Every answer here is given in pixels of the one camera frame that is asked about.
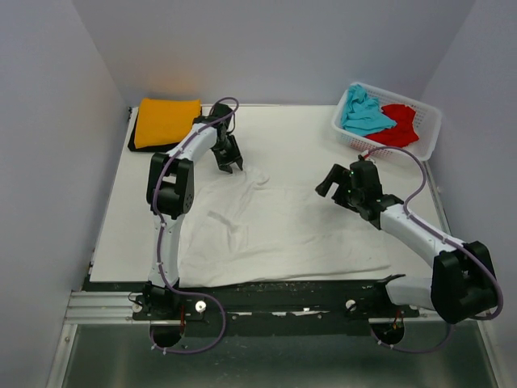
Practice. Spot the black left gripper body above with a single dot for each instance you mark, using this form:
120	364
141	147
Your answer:
224	148

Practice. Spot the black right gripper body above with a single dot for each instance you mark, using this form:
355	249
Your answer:
346	196

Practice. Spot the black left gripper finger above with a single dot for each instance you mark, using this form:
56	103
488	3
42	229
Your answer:
237	158
224	165

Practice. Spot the white t shirt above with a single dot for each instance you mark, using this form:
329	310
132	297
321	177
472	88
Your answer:
244	228

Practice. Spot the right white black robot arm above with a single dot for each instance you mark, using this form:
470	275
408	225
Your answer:
462	283

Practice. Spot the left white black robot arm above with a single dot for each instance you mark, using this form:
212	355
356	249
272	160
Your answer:
170	193

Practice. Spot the turquoise t shirt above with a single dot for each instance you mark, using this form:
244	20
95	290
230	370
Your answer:
362	115

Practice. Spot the white plastic laundry basket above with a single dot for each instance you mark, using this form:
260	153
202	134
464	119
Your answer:
427	123

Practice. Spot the folded black t shirt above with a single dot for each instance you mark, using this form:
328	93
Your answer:
159	133

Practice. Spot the folded orange t shirt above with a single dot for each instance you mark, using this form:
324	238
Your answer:
161	107

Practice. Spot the red t shirt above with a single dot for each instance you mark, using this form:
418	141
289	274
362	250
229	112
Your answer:
403	133

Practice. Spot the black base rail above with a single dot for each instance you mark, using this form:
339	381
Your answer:
321	307

